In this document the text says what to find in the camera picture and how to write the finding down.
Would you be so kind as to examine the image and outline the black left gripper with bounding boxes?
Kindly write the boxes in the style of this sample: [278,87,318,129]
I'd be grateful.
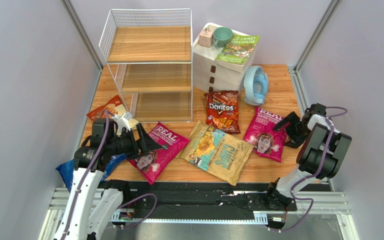
[107,123,162,161]

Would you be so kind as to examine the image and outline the pink real chips bag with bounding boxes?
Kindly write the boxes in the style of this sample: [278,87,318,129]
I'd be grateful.
[243,106,287,163]
[128,122,190,185]

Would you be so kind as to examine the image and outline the tan kettle chips bag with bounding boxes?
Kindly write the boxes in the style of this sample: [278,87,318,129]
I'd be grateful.
[176,121,254,186]

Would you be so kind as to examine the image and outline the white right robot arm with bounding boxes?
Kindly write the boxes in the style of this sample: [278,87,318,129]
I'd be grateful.
[263,103,352,210]

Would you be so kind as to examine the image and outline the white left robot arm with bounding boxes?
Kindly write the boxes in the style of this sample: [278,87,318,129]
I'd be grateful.
[53,117,161,240]

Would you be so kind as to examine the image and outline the cream orange chips bag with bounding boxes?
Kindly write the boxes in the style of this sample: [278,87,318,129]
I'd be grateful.
[86,95,139,134]

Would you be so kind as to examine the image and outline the light blue headphones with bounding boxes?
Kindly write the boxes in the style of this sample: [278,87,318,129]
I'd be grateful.
[243,65,269,107]

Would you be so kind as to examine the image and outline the red Doritos bag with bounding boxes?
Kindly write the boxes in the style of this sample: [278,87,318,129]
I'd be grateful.
[204,90,241,134]

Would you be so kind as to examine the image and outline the blue Doritos bag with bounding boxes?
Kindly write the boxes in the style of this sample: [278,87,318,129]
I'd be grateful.
[55,153,128,193]

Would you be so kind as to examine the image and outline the white drawer cabinet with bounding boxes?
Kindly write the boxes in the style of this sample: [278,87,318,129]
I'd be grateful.
[192,36,257,92]

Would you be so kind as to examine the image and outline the green treehouse book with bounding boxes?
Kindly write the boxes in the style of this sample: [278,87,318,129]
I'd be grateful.
[215,35,260,65]

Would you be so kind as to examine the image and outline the green mug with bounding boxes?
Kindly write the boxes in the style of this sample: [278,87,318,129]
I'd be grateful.
[213,27,234,48]

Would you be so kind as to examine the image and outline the pink cube adapter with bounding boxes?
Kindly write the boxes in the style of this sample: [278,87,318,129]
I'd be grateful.
[198,27,214,48]

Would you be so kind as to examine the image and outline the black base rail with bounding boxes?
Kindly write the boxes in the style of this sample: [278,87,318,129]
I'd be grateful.
[98,180,328,222]

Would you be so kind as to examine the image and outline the white wire wooden shelf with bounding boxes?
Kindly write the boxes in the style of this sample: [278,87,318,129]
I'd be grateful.
[99,8,194,123]

